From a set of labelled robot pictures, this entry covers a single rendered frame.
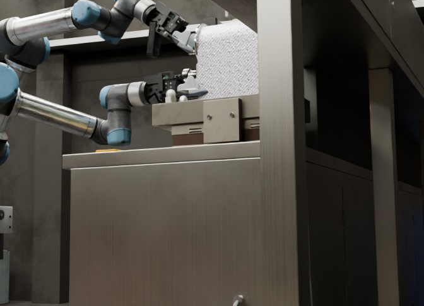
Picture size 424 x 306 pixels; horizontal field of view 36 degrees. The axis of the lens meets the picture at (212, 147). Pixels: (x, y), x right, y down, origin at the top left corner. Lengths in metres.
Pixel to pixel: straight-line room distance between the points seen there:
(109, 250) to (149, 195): 0.19
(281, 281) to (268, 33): 0.39
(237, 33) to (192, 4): 4.56
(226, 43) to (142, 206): 0.57
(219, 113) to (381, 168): 0.51
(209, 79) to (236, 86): 0.09
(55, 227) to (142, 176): 4.85
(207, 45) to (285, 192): 1.03
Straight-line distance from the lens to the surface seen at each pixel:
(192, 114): 1.75
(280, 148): 1.04
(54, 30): 2.21
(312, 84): 1.87
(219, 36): 1.99
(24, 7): 7.37
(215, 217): 1.63
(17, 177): 7.04
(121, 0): 2.21
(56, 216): 6.55
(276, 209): 1.03
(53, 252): 6.57
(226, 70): 1.95
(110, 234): 1.78
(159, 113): 1.80
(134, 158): 1.75
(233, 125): 1.68
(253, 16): 1.44
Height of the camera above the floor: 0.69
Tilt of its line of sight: 7 degrees up
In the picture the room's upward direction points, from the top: 1 degrees counter-clockwise
